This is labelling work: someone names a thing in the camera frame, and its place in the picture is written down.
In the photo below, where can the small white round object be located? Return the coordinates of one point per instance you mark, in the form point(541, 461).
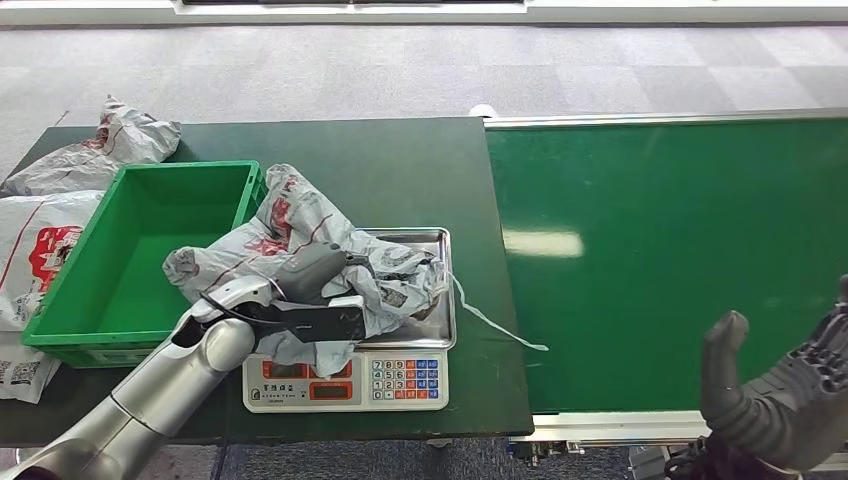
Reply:
point(481, 110)

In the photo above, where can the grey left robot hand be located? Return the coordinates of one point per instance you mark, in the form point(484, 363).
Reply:
point(311, 272)

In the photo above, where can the grey mailer package red stripes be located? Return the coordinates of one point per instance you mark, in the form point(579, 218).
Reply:
point(106, 152)

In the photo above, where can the green plastic basket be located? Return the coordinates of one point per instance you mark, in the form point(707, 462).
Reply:
point(132, 265)

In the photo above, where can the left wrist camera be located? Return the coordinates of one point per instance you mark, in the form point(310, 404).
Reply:
point(324, 324)

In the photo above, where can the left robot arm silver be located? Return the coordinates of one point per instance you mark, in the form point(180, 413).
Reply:
point(166, 391)

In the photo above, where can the white mailer package red print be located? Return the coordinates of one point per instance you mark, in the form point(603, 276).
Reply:
point(40, 252)

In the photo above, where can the white mailer package QR codes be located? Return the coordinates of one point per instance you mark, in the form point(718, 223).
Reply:
point(23, 374)

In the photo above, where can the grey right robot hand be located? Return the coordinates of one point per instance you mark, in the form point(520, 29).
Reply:
point(782, 411)

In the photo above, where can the green conveyor belt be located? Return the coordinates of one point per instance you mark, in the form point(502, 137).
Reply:
point(662, 232)

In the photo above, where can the white electronic weighing scale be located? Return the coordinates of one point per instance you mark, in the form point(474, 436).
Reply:
point(397, 384)

